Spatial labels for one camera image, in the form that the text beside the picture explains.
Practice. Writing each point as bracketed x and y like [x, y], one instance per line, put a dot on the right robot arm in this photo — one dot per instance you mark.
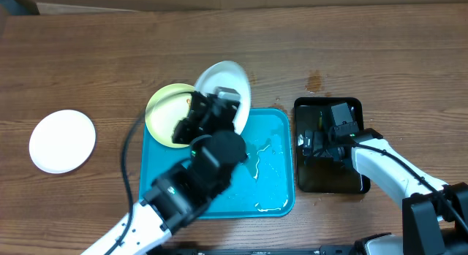
[434, 213]

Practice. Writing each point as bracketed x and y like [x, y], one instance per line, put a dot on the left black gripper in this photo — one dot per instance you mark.
[193, 118]

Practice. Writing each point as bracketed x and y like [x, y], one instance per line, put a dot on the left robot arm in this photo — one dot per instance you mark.
[183, 193]

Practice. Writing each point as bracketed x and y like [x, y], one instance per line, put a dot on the white plate with orange stain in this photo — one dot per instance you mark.
[228, 74]

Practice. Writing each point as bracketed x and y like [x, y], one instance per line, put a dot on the black water tray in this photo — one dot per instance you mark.
[325, 175]

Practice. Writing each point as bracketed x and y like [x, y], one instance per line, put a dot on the blue plastic tray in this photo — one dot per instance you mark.
[263, 186]

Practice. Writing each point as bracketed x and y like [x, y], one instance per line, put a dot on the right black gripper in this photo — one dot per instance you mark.
[319, 142]

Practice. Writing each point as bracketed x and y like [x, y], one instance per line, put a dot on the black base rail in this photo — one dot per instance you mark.
[322, 250]

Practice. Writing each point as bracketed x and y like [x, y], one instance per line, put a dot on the white plate with red stain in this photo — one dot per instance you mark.
[62, 141]

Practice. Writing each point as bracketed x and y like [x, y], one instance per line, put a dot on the yellow-green plate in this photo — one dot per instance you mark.
[165, 109]

